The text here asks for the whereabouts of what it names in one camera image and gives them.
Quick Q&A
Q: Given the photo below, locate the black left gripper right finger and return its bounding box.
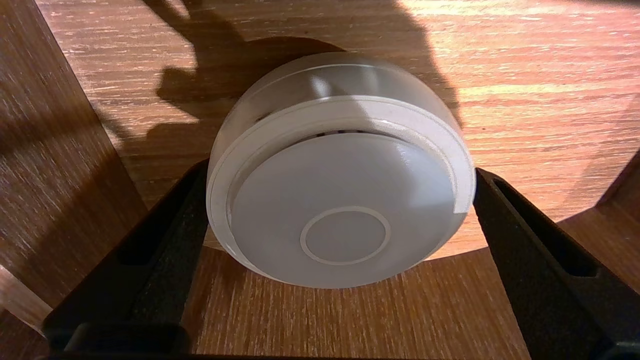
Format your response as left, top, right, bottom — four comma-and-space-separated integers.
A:
472, 167, 640, 360

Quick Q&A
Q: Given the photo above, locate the curved wooden table drawer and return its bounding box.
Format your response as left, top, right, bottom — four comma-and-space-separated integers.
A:
0, 0, 640, 360

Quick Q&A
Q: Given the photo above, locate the white round lidded jar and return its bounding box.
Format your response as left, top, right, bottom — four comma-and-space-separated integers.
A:
206, 51, 476, 290

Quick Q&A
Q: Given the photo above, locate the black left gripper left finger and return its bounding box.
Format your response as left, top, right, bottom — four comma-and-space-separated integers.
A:
42, 159, 211, 352

